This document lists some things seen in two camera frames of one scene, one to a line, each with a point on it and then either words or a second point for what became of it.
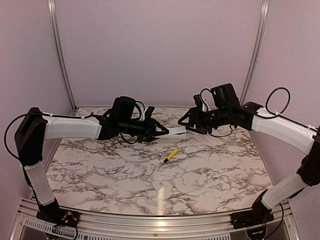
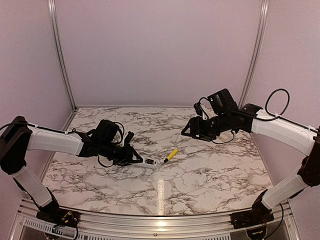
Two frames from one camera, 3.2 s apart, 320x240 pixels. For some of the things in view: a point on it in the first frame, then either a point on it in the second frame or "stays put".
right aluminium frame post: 259,36 stays put
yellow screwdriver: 171,155 stays put
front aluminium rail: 217,226 stays put
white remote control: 174,132 -> 147,163
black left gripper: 150,130 -> 127,155
